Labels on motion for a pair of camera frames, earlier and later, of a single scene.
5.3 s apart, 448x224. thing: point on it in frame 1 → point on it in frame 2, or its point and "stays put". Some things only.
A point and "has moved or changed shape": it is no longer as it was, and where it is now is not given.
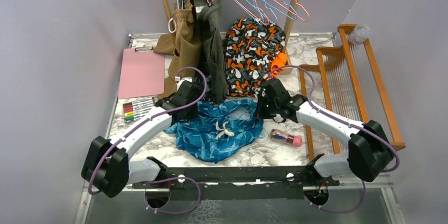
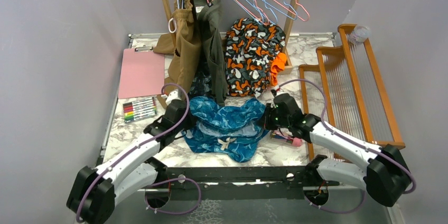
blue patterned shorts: x=220 y=129 has moved or changed shape
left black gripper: x=193 y=113 → x=192 y=122
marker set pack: x=134 y=110 stays put
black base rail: x=236 y=183 stays put
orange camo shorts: x=253 y=54 stays put
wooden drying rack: x=346 y=83 stays put
